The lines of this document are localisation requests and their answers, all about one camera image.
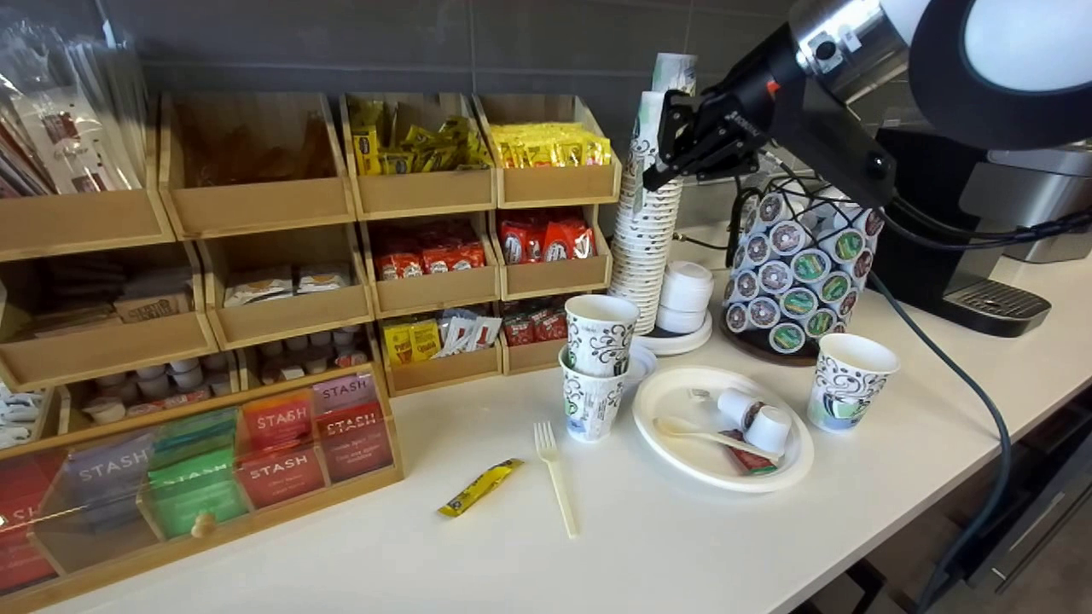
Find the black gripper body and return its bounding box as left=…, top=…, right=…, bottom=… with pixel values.
left=706, top=20, right=904, bottom=212

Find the bright yellow packet pile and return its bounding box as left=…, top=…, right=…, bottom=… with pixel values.
left=487, top=119, right=619, bottom=173

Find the small red packet pile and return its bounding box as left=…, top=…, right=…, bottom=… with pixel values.
left=503, top=308, right=570, bottom=346

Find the yellow green packet pile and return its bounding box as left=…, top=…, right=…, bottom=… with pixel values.
left=345, top=92, right=494, bottom=181

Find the white printed packet pile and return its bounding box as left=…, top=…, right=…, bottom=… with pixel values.
left=435, top=308, right=506, bottom=358

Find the small yellow packet pile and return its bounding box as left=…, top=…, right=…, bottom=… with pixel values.
left=379, top=318, right=448, bottom=367

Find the tall paper cup stack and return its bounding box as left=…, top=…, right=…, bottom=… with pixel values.
left=611, top=89, right=689, bottom=337
left=652, top=46, right=698, bottom=101

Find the white cup lid stack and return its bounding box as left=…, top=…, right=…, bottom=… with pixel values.
left=636, top=258, right=720, bottom=360

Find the patterned paper cup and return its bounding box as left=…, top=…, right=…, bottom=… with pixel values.
left=805, top=330, right=904, bottom=436
left=553, top=344, right=639, bottom=445
left=561, top=289, right=646, bottom=382

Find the black silver coffee maker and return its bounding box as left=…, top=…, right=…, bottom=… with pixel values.
left=866, top=123, right=1092, bottom=342

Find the white creamer cup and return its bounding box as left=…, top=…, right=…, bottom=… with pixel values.
left=712, top=386, right=764, bottom=432
left=741, top=401, right=800, bottom=458

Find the wooden stirrer stick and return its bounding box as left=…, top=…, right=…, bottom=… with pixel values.
left=652, top=414, right=787, bottom=465

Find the white paper plate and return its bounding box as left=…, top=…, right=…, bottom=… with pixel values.
left=627, top=360, right=818, bottom=497

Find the white plastic fork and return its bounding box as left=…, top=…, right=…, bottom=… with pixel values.
left=528, top=414, right=582, bottom=541

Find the brown wooden bin organizer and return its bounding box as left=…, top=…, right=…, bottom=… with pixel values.
left=0, top=89, right=627, bottom=452

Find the wooden tea bag box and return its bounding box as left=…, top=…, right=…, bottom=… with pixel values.
left=0, top=360, right=408, bottom=614

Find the clear wrapped cutlery bundle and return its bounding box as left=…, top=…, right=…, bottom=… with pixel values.
left=0, top=17, right=147, bottom=196

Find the wire coffee pod carousel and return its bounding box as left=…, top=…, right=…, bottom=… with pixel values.
left=718, top=177, right=892, bottom=366

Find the green cable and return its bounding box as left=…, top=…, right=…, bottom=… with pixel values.
left=866, top=269, right=1018, bottom=614

